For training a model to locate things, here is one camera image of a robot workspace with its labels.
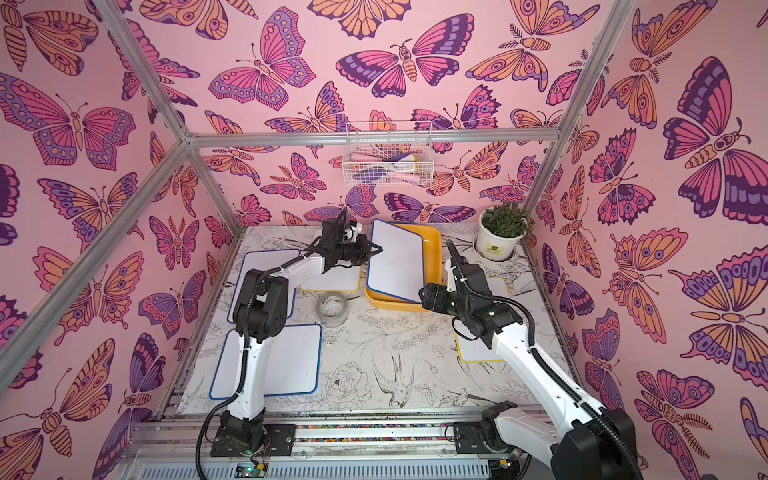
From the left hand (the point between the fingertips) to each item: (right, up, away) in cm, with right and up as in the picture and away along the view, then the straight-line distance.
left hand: (387, 248), depth 98 cm
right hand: (+12, -12, -18) cm, 25 cm away
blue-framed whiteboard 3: (-45, -4, +11) cm, 46 cm away
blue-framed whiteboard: (+4, -7, +1) cm, 8 cm away
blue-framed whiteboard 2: (-27, -33, -13) cm, 45 cm away
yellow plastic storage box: (+16, -8, +7) cm, 19 cm away
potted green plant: (+37, +7, 0) cm, 38 cm away
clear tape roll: (-18, -20, -1) cm, 27 cm away
